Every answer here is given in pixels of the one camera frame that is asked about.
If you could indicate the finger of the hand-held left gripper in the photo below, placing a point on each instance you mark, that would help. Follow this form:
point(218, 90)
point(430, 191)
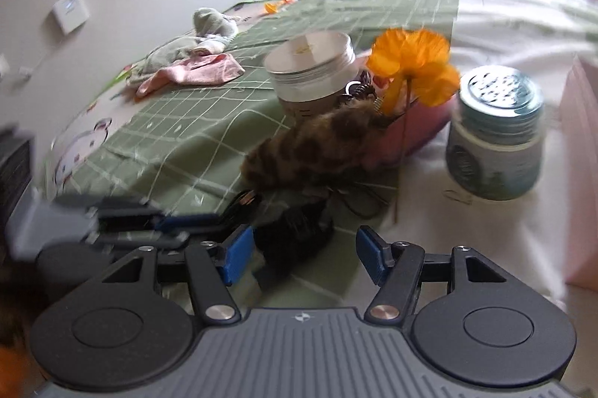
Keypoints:
point(173, 237)
point(187, 222)

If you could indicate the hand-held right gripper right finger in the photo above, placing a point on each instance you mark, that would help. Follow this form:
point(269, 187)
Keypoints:
point(372, 257)

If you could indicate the white wall outlet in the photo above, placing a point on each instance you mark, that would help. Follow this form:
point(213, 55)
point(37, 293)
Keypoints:
point(21, 73)

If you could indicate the blue lid glass jar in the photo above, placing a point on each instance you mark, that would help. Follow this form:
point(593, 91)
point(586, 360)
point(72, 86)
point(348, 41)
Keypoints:
point(495, 136)

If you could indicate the pink bowl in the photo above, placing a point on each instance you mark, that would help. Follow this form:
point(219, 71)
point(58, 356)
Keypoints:
point(423, 131)

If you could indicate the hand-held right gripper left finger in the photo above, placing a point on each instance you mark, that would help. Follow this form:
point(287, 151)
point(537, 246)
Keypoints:
point(233, 257)

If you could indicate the leopard print fuzzy scrunchie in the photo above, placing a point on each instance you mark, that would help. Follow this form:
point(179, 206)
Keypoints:
point(303, 150)

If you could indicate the grey rolled sock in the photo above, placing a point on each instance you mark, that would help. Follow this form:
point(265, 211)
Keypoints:
point(212, 21)

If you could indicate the green checked bedsheet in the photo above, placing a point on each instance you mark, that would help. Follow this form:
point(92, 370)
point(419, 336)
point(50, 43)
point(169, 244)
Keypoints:
point(187, 131)

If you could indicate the pink sock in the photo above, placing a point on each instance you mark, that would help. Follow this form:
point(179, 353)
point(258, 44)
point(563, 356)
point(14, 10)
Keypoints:
point(201, 70)

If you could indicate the white wall control panel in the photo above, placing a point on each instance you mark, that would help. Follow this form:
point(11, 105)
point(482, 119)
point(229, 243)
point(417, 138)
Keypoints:
point(70, 11)

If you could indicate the orange artificial flower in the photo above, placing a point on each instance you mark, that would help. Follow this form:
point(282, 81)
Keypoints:
point(411, 52)

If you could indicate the pink cardboard box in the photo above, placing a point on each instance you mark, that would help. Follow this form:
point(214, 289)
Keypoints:
point(581, 173)

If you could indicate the black fuzzy cloth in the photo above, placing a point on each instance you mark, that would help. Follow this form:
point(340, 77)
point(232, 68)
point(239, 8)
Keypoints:
point(294, 232)

